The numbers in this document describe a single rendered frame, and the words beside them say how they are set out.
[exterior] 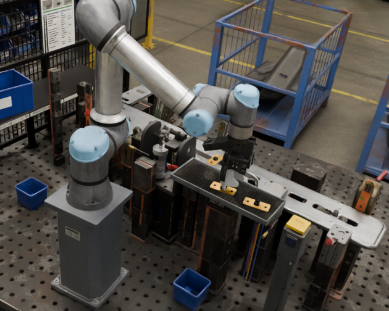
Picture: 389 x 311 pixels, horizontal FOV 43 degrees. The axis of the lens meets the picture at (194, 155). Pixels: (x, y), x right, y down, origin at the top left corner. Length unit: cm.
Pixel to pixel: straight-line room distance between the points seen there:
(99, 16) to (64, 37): 129
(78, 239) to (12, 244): 49
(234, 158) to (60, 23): 136
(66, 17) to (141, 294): 141
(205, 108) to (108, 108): 37
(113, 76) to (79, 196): 39
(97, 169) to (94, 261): 34
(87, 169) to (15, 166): 103
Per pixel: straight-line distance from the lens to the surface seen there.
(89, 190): 156
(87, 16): 134
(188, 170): 169
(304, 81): 377
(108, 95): 155
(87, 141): 151
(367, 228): 191
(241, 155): 152
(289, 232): 156
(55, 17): 254
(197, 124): 131
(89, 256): 168
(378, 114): 369
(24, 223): 218
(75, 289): 185
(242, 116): 143
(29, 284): 194
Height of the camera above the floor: 213
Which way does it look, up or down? 33 degrees down
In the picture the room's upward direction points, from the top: 7 degrees clockwise
